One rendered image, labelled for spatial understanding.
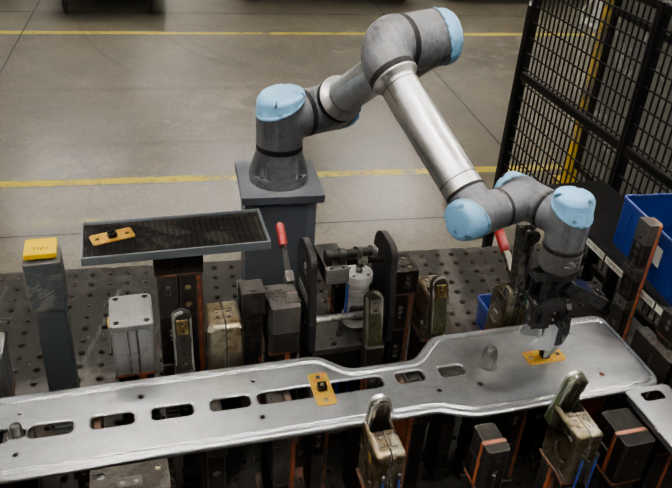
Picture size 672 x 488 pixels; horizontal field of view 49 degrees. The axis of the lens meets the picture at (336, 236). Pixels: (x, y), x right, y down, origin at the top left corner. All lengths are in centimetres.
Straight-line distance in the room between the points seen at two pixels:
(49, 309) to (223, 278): 74
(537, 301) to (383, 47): 56
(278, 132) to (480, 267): 88
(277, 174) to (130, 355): 62
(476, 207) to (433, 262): 105
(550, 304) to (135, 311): 77
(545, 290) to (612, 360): 26
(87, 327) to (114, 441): 78
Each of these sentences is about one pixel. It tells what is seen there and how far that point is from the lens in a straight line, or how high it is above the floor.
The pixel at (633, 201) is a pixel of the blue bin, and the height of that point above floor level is 114.
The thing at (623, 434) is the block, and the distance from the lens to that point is 150.
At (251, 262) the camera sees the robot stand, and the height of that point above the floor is 90.
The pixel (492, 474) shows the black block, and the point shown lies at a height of 93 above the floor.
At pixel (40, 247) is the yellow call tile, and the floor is 116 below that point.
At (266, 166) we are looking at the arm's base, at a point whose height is 116.
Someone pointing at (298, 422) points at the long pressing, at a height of 100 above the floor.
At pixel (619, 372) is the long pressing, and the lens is 160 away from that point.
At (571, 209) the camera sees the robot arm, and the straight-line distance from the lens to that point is 134.
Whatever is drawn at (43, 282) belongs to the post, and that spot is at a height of 110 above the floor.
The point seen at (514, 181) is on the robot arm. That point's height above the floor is 135.
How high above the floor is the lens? 197
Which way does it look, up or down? 31 degrees down
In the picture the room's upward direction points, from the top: 4 degrees clockwise
